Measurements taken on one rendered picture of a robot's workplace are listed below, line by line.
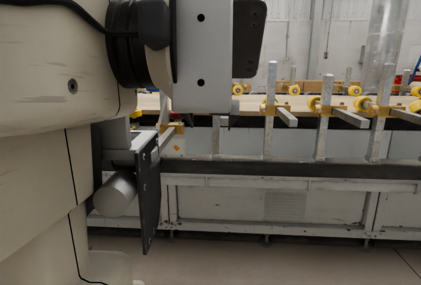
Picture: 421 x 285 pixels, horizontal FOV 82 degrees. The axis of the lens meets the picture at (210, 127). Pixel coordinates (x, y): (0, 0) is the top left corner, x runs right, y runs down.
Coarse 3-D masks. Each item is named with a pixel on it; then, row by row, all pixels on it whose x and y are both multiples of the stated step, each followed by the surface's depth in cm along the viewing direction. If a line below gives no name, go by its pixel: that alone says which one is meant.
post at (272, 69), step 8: (272, 64) 107; (272, 72) 108; (272, 80) 109; (272, 88) 110; (272, 96) 111; (272, 104) 111; (272, 120) 113; (264, 128) 117; (272, 128) 114; (264, 136) 116; (272, 136) 115; (264, 144) 117; (264, 152) 118
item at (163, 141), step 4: (176, 120) 127; (180, 120) 129; (168, 128) 113; (172, 128) 113; (164, 132) 107; (168, 132) 107; (172, 132) 110; (164, 136) 101; (168, 136) 102; (172, 136) 110; (160, 140) 96; (164, 140) 96; (168, 140) 102; (160, 144) 91; (164, 144) 96; (160, 148) 90; (160, 152) 90
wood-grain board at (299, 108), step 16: (144, 96) 189; (240, 96) 189; (256, 96) 189; (288, 96) 189; (304, 96) 189; (320, 96) 189; (336, 96) 189; (352, 96) 189; (368, 96) 189; (400, 96) 189; (416, 96) 189; (144, 112) 138; (240, 112) 134; (256, 112) 134; (304, 112) 132; (352, 112) 130
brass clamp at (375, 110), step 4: (368, 108) 112; (372, 108) 110; (376, 108) 108; (380, 108) 108; (384, 108) 108; (388, 108) 108; (400, 108) 107; (404, 108) 107; (368, 112) 112; (372, 112) 109; (376, 112) 108; (380, 112) 108; (384, 112) 108; (388, 112) 108; (376, 116) 110; (380, 116) 109; (384, 116) 109; (388, 116) 109; (392, 116) 108
